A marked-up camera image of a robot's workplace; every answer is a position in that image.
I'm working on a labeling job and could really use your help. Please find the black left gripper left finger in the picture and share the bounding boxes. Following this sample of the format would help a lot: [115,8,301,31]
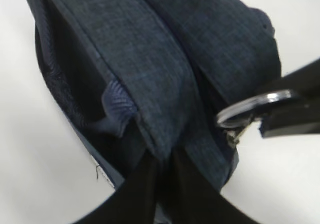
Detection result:
[75,156,158,224]

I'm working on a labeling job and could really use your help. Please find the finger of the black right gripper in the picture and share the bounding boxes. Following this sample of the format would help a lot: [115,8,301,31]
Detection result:
[259,88,320,138]
[254,59,320,101]

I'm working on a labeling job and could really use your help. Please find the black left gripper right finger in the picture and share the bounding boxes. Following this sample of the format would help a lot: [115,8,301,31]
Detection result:
[172,148,258,224]

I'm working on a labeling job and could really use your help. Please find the dark navy lunch bag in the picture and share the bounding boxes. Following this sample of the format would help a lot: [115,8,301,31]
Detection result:
[19,0,297,224]

